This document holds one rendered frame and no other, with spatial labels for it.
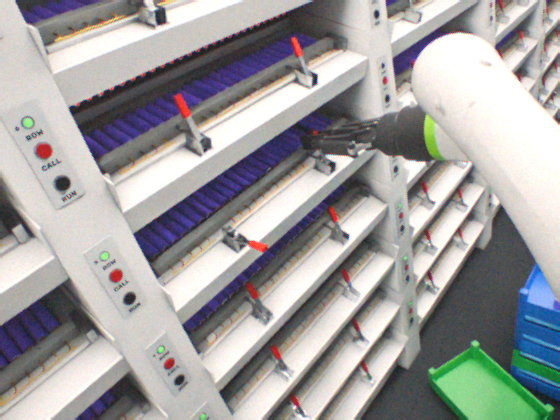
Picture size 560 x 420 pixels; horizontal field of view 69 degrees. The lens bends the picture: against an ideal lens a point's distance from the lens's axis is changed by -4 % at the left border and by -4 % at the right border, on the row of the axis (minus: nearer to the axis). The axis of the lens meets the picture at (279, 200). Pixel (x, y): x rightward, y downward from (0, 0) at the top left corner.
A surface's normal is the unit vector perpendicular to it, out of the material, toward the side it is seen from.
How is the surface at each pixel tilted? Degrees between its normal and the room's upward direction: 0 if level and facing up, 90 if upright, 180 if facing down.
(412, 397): 0
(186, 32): 109
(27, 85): 90
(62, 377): 19
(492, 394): 0
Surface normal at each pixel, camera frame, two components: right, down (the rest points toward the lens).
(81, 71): 0.77, 0.46
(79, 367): 0.01, -0.71
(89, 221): 0.72, 0.20
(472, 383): -0.24, -0.83
